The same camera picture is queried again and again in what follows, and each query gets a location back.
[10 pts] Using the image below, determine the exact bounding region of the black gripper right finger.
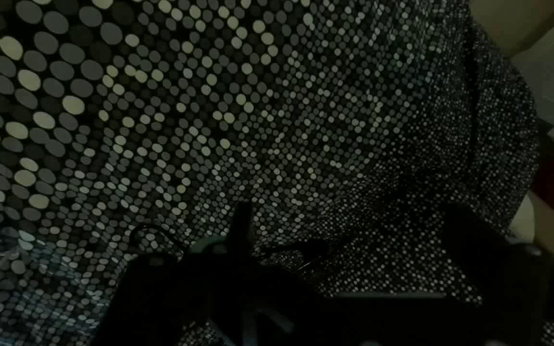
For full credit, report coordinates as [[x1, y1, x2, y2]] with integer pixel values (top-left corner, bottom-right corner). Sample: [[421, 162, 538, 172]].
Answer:
[[440, 206, 552, 346]]

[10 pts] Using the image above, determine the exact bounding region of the black white dotted bedspread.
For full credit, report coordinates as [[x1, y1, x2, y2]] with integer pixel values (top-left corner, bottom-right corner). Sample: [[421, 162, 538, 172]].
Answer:
[[0, 0, 554, 346]]

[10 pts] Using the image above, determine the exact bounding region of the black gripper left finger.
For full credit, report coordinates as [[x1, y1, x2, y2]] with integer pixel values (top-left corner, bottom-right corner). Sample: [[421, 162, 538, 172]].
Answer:
[[92, 200, 321, 346]]

